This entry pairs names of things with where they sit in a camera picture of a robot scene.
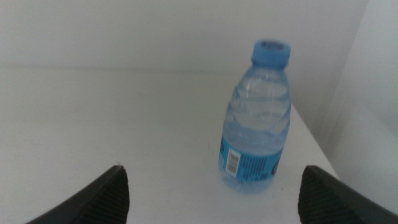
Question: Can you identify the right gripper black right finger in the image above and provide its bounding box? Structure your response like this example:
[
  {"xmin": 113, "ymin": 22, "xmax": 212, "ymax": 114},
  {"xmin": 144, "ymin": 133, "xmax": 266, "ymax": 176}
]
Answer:
[{"xmin": 297, "ymin": 165, "xmax": 398, "ymax": 224}]

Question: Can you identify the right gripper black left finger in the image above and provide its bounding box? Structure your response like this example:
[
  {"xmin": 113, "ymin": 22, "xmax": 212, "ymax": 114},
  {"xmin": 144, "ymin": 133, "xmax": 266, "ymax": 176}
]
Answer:
[{"xmin": 26, "ymin": 164, "xmax": 131, "ymax": 224}]

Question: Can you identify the clear blue-capped water bottle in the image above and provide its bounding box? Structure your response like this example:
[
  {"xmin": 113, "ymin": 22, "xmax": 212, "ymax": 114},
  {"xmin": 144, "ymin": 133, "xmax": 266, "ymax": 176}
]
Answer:
[{"xmin": 218, "ymin": 39, "xmax": 292, "ymax": 194}]

